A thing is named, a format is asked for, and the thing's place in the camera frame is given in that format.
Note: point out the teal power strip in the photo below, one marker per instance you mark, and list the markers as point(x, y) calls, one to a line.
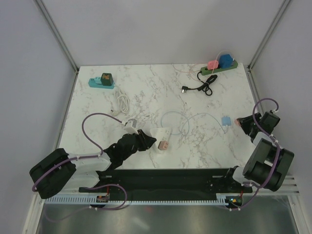
point(96, 83)

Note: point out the dark green cube adapter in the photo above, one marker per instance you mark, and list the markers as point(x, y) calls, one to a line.
point(106, 78)

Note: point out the slotted cable duct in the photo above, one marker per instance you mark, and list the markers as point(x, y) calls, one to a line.
point(108, 200)

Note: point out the light blue charger plug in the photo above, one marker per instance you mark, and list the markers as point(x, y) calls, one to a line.
point(226, 121)

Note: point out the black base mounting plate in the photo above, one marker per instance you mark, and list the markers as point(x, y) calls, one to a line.
point(166, 184)

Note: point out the green power strip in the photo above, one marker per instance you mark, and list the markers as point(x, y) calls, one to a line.
point(204, 71)

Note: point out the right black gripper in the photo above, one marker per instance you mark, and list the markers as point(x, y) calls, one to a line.
point(243, 122)

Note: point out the pink plug adapter on strip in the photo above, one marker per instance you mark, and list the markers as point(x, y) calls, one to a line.
point(212, 65)

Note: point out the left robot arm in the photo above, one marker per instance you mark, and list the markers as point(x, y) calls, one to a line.
point(63, 171)

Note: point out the beige dual usb adapter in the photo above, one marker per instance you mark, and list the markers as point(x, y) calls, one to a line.
point(163, 145)

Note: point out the white triangular power strip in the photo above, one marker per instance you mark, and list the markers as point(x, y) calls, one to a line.
point(160, 134)

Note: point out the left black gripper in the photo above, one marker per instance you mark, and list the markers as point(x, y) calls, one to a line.
point(146, 142)

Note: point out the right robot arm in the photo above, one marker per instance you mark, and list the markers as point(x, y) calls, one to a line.
point(269, 164)

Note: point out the blue cube adapter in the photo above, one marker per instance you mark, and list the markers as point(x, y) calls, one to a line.
point(225, 61)

